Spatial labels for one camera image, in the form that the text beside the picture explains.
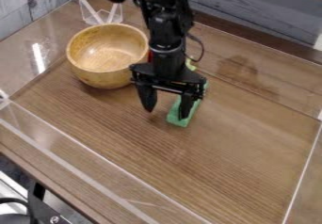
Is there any green rectangular block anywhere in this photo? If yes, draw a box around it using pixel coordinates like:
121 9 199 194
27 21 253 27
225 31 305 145
165 81 209 129

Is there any black table leg bracket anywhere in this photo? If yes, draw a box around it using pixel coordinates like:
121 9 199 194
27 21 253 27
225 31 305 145
28 182 72 224

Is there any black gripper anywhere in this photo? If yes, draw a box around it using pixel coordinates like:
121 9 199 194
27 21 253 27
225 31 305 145
130 48 206 120

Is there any brown wooden bowl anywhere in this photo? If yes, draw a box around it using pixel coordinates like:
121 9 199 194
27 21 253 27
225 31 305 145
66 24 149 89

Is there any red toy strawberry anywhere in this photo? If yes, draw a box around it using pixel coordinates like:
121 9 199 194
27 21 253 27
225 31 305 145
147 50 197 71

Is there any clear acrylic corner bracket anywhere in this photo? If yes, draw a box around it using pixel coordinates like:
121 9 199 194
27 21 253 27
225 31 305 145
78 0 123 25

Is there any black cable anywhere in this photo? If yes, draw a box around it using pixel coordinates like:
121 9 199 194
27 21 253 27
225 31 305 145
0 196 42 224

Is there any clear acrylic tray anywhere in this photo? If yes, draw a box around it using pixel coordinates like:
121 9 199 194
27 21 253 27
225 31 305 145
0 2 322 224

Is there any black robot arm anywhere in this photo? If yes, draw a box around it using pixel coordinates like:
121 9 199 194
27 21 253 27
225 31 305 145
110 0 206 120

